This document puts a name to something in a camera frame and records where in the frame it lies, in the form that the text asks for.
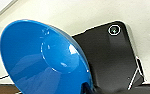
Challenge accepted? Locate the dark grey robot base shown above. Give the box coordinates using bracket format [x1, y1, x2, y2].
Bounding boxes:
[70, 20, 147, 93]

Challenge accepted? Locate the round silver base bolt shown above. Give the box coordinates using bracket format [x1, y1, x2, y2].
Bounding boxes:
[108, 24, 121, 36]

